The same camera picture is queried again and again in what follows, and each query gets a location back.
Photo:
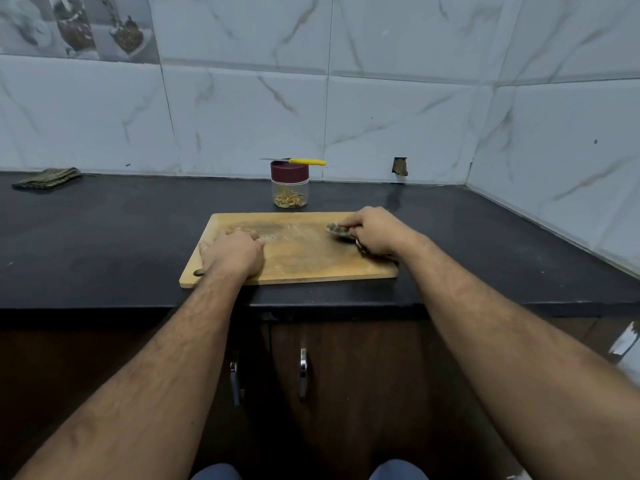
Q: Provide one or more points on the person's left hand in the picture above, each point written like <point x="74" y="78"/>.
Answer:
<point x="232" y="255"/>

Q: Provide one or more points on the person's right hand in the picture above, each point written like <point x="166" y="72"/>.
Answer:
<point x="382" y="233"/>

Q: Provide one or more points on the patterned cloth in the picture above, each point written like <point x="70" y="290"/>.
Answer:
<point x="342" y="231"/>

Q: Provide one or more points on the wooden cutting board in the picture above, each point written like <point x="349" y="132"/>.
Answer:
<point x="300" y="250"/>

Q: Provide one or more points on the pile of ginger strips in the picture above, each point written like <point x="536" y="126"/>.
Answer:
<point x="290" y="199"/>

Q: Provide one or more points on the person's left forearm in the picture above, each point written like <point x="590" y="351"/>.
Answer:
<point x="140" y="395"/>

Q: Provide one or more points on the person's right forearm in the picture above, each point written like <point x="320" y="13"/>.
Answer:
<point x="530" y="365"/>

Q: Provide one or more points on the black countertop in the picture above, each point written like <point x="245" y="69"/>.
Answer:
<point x="100" y="245"/>

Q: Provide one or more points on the person's blue clothing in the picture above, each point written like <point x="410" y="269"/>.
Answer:
<point x="310" y="470"/>

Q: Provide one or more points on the brown wooden cabinet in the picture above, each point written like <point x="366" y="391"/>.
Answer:
<point x="380" y="395"/>

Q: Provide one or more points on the folded green cloth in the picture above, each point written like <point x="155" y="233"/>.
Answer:
<point x="46" y="179"/>

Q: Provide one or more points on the decorative picture tiles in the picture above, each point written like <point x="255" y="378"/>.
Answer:
<point x="75" y="25"/>

